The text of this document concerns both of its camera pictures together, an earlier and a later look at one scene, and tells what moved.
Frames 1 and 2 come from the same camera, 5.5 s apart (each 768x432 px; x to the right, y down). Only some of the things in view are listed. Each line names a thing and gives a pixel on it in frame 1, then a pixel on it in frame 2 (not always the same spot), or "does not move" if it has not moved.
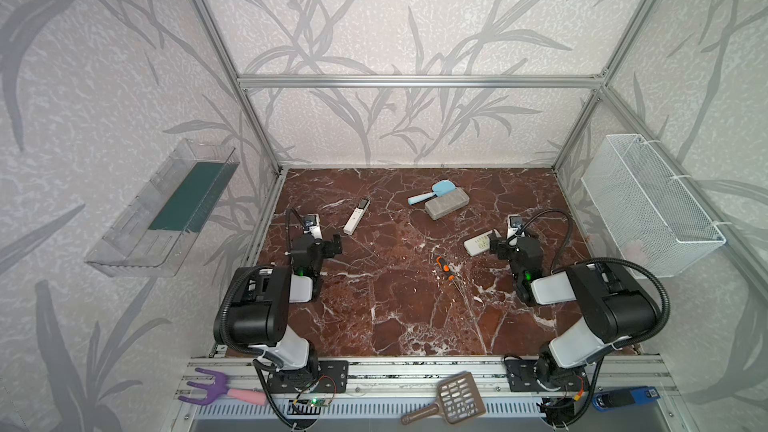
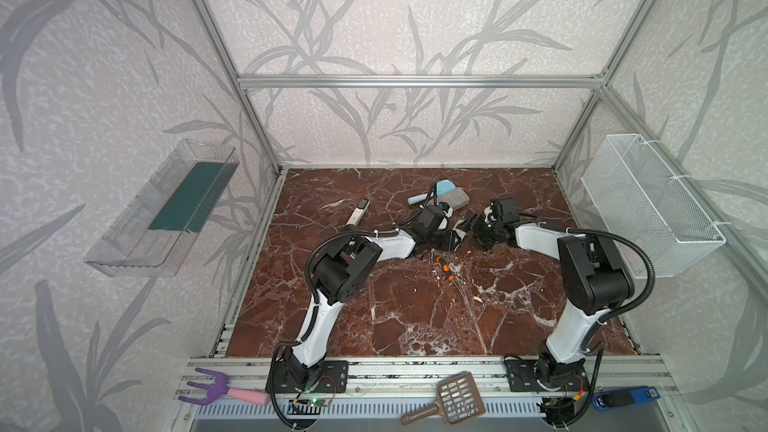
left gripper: (327, 245) -> (447, 237)
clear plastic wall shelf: (160, 227) does not move
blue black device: (622, 397) does not move
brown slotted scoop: (460, 400) does not move
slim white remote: (356, 216) does not move
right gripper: (501, 246) -> (480, 232)
